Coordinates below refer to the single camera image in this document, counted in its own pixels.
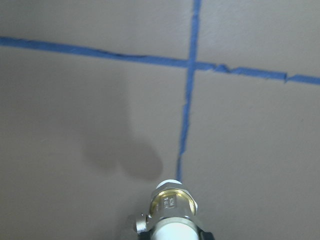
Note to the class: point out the brass PPR valve white ends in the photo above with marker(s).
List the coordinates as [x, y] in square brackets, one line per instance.
[171, 215]

